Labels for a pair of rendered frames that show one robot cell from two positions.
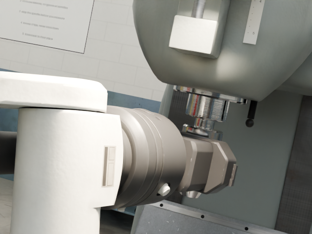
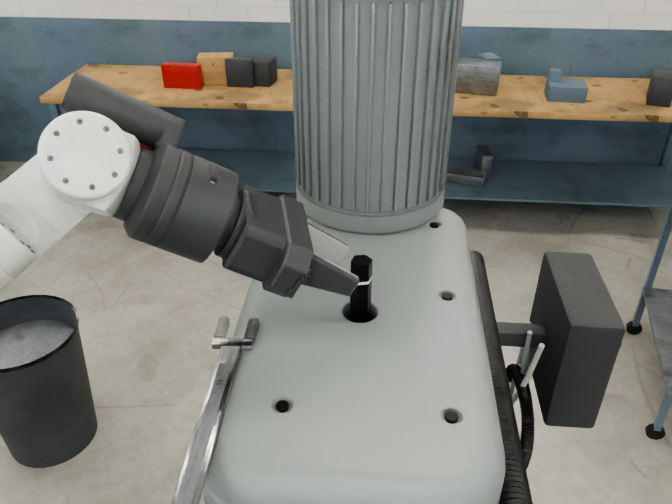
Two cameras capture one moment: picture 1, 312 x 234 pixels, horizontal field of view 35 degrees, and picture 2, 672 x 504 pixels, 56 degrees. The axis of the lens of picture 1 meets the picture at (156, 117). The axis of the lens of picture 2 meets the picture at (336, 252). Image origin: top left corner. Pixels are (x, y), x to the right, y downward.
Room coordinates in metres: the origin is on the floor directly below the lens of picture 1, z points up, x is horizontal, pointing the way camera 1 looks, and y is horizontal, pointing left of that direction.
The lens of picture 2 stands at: (0.07, 0.08, 2.30)
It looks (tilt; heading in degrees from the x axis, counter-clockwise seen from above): 33 degrees down; 347
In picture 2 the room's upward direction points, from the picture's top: straight up
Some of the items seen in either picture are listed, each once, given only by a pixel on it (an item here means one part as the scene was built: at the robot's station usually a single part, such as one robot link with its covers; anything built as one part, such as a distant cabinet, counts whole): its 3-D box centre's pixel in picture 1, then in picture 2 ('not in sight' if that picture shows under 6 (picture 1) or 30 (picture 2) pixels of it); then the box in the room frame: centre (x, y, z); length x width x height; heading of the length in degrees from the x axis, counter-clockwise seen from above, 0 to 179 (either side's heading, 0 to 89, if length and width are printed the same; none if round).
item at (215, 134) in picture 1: (202, 131); not in sight; (0.56, -0.06, 1.26); 0.05 x 0.05 x 0.01
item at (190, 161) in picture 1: (155, 159); not in sight; (0.49, -0.01, 1.23); 0.13 x 0.12 x 0.10; 59
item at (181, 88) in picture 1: (210, 94); not in sight; (0.56, -0.06, 1.31); 0.09 x 0.09 x 0.01
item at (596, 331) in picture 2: not in sight; (571, 337); (0.75, -0.47, 1.62); 0.20 x 0.09 x 0.21; 163
